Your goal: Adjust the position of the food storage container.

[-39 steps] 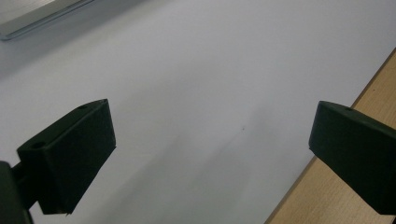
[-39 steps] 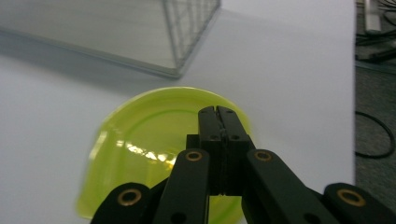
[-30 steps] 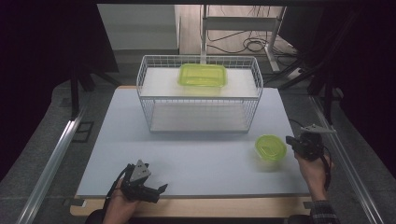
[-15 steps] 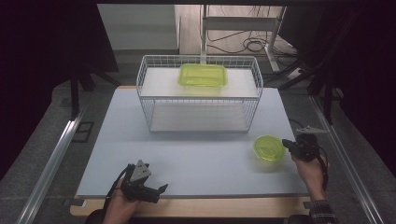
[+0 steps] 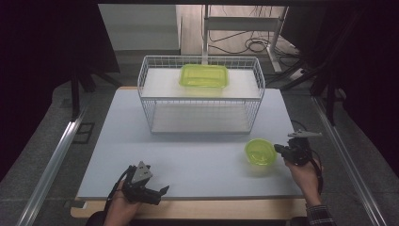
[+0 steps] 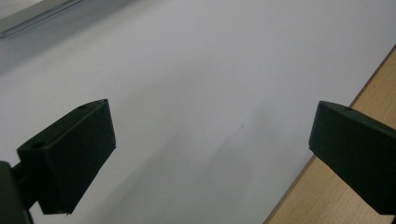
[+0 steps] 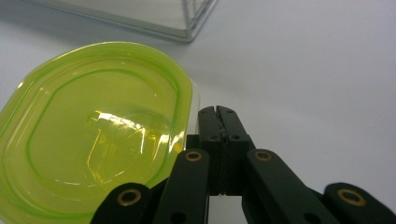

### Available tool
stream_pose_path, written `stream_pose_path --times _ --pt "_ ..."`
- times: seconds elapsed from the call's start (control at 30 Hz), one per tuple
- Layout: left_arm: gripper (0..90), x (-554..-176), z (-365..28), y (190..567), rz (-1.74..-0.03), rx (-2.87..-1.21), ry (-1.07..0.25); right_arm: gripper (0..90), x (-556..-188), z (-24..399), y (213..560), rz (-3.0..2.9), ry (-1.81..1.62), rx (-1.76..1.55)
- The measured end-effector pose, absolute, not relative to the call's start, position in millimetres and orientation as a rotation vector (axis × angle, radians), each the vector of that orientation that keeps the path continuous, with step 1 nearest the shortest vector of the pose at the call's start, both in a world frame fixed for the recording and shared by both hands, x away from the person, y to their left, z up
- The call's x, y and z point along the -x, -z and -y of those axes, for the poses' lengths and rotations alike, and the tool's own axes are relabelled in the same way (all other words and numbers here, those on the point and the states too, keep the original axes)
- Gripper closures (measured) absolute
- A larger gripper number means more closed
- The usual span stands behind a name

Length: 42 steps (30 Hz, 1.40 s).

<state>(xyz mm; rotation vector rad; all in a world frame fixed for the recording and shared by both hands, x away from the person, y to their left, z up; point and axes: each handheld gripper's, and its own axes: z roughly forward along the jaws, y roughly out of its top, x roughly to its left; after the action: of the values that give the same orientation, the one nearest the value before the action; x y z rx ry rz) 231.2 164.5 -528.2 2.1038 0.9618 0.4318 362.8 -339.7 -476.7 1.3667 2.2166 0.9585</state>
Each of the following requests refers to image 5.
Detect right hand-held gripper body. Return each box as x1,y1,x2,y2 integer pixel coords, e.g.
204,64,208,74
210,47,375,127
282,130,324,168

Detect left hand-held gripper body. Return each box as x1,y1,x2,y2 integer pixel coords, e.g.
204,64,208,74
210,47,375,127
121,160,162,206

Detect round green plastic container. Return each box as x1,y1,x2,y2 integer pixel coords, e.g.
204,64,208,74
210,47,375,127
244,137,279,167

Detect white wire rack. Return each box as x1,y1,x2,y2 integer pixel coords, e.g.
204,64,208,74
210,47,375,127
136,55,266,136

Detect rectangular green plastic container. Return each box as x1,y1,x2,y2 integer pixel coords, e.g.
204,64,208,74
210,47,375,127
178,63,230,89

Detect person's left hand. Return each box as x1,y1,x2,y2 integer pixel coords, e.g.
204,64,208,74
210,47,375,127
104,189,143,226

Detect person's right hand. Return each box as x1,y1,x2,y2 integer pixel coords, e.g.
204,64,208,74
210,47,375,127
283,155,324,207

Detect black metal stand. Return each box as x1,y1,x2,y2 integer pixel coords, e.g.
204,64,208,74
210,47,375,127
69,61,124,121
264,8,361,127

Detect black floor tape square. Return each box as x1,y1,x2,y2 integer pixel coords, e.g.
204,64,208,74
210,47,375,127
72,121,96,146

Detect white cabinet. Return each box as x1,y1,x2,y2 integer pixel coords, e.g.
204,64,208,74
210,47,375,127
96,3,183,53

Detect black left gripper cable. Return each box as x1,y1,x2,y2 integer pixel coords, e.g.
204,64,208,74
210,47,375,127
105,165,136,209

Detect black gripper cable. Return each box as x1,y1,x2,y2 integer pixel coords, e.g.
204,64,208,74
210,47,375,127
105,165,136,209
308,149,325,196

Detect thin black cable loop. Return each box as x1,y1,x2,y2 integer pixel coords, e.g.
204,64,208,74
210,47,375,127
290,119,311,134

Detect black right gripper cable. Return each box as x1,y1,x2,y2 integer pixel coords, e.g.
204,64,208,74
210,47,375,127
308,149,325,196

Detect aluminium rail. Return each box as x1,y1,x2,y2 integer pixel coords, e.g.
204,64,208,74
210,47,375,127
311,95,389,226
14,92,92,226

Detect black floor cables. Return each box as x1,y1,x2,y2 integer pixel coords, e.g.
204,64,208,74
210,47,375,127
208,5,301,58

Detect white metal desk frame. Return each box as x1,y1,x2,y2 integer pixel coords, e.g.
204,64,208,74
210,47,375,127
201,4,290,73

